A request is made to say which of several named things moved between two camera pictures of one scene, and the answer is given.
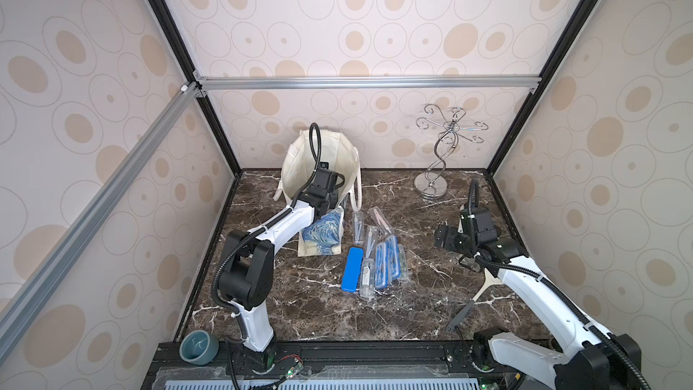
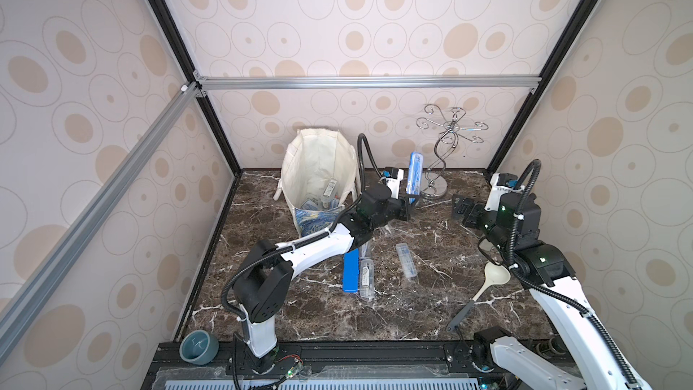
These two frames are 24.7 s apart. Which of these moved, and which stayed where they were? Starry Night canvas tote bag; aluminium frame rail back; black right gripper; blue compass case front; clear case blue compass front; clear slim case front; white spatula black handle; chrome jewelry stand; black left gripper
Moved: black right gripper; black left gripper; clear case blue compass front
Stayed: aluminium frame rail back; clear slim case front; Starry Night canvas tote bag; white spatula black handle; blue compass case front; chrome jewelry stand
